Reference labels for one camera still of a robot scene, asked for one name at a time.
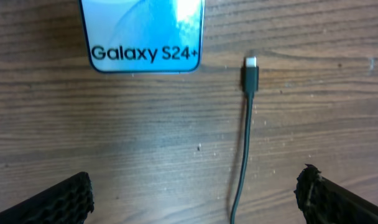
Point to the blue Galaxy smartphone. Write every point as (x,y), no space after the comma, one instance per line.
(143,36)

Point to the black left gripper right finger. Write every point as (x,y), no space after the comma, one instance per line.
(325,202)

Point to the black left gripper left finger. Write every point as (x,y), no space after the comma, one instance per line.
(70,201)

